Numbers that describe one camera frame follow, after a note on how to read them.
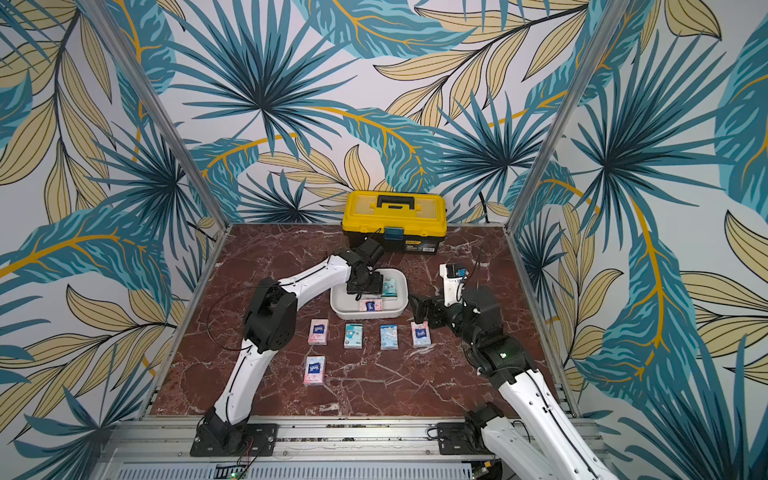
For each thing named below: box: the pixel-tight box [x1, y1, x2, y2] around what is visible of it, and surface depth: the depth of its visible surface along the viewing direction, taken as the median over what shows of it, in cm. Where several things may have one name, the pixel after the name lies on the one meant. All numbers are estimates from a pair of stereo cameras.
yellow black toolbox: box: [341, 190, 448, 254], surface depth 102 cm
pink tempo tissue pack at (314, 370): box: [303, 356, 326, 385], surface depth 84 cm
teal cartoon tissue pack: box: [344, 323, 364, 349], surface depth 90 cm
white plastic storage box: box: [330, 268, 409, 320], surface depth 97 cm
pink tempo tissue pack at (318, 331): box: [308, 318, 329, 345], surface depth 90 cm
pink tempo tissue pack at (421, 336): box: [411, 321, 432, 348], surface depth 90 cm
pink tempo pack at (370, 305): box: [359, 299, 383, 312], surface depth 97 cm
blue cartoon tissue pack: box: [380, 324, 399, 351], surface depth 90 cm
